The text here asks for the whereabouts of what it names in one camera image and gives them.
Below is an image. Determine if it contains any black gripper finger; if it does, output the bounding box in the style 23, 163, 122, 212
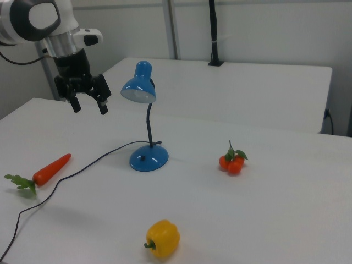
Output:
68, 95, 82, 113
96, 98, 109, 116

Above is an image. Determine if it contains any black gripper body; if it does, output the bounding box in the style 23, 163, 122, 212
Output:
53, 49, 112, 103

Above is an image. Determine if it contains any blue desk lamp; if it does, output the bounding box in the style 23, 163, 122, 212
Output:
120, 60, 170, 173

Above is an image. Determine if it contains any orange toy carrot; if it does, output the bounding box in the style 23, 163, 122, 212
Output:
4, 153, 73, 196

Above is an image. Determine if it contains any black pole with clamp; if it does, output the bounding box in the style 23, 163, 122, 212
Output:
207, 0, 225, 67

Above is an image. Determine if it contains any toy orange cluster with leaves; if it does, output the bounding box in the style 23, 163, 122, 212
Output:
218, 140, 250, 175

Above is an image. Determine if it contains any yellow toy bell pepper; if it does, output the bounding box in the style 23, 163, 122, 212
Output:
143, 219, 181, 259

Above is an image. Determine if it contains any grey metal post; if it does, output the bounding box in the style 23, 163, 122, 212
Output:
35, 41, 63, 101

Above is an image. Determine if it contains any thin black lamp cable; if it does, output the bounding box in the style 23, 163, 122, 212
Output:
0, 141, 163, 262

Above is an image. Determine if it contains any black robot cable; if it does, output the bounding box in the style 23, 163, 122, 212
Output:
0, 51, 54, 66

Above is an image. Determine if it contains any aluminium wall frame post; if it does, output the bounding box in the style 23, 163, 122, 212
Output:
164, 0, 182, 60

